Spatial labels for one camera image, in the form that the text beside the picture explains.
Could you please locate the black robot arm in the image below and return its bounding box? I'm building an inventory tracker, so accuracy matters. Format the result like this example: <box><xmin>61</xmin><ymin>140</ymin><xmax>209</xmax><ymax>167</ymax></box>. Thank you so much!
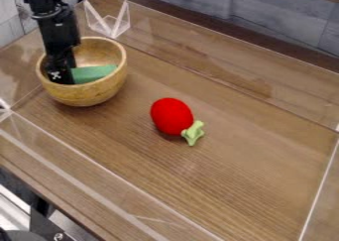
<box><xmin>24</xmin><ymin>0</ymin><xmax>81</xmax><ymax>84</ymax></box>

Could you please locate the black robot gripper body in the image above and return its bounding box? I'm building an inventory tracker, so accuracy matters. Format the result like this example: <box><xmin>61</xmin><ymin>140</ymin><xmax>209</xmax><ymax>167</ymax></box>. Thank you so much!
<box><xmin>33</xmin><ymin>6</ymin><xmax>81</xmax><ymax>58</ymax></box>

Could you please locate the clear acrylic corner bracket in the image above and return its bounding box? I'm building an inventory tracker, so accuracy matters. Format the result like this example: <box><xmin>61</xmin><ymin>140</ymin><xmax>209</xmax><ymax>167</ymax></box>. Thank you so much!
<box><xmin>84</xmin><ymin>1</ymin><xmax>131</xmax><ymax>39</ymax></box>

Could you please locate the light wooden bowl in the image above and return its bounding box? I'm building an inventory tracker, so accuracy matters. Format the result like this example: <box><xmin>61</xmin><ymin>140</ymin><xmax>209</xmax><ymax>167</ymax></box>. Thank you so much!
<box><xmin>36</xmin><ymin>37</ymin><xmax>127</xmax><ymax>107</ymax></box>

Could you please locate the green rectangular block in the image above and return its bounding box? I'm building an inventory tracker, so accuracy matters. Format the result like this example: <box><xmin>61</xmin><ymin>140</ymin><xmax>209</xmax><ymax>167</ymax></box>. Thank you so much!
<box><xmin>72</xmin><ymin>64</ymin><xmax>116</xmax><ymax>84</ymax></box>

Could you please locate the black metal table bracket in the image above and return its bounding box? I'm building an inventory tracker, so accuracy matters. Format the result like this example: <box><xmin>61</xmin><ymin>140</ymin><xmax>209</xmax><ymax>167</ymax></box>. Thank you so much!
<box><xmin>29</xmin><ymin>198</ymin><xmax>76</xmax><ymax>241</ymax></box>

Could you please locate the red plush strawberry toy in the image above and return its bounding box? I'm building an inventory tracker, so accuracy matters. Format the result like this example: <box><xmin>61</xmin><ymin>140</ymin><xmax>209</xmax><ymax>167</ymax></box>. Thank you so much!
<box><xmin>149</xmin><ymin>97</ymin><xmax>204</xmax><ymax>146</ymax></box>

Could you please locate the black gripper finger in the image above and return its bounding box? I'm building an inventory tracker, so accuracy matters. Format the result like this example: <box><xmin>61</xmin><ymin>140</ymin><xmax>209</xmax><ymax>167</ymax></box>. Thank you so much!
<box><xmin>45</xmin><ymin>52</ymin><xmax>76</xmax><ymax>84</ymax></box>

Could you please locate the clear acrylic enclosure wall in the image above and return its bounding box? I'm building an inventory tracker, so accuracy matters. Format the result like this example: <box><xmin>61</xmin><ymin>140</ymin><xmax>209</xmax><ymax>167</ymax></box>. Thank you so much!
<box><xmin>0</xmin><ymin>3</ymin><xmax>339</xmax><ymax>241</ymax></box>

